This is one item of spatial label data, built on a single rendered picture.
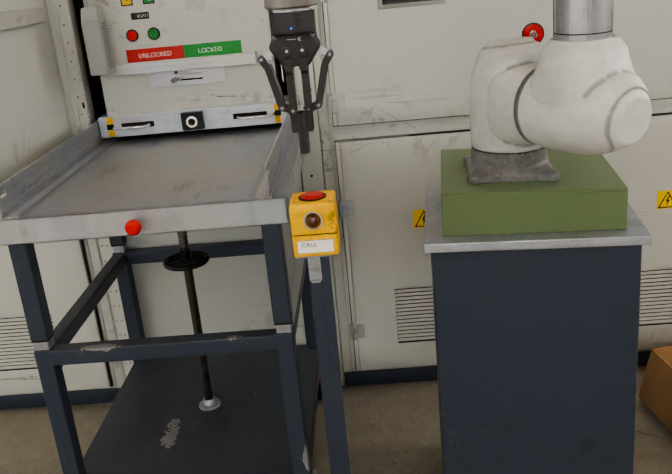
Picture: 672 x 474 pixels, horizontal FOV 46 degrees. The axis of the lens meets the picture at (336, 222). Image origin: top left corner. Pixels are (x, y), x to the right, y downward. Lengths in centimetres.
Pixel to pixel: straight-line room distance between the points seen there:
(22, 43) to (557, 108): 137
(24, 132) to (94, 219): 54
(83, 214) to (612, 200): 105
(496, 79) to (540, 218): 28
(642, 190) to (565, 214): 85
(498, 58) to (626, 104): 29
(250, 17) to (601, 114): 112
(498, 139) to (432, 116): 65
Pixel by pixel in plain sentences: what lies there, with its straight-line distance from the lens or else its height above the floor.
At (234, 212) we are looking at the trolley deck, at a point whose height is 82.
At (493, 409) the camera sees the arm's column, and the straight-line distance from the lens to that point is 173.
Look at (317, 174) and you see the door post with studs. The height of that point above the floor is 70.
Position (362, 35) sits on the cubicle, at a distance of 218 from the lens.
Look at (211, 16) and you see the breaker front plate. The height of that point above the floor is 117.
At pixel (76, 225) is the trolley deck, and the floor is 82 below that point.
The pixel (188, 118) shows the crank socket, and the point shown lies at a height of 91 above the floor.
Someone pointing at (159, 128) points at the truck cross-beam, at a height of 88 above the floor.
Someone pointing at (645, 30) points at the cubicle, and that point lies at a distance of 231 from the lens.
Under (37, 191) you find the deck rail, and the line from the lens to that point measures 191.
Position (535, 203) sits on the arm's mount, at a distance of 156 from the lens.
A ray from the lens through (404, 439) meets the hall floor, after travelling 229.
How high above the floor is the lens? 130
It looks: 19 degrees down
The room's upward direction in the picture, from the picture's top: 5 degrees counter-clockwise
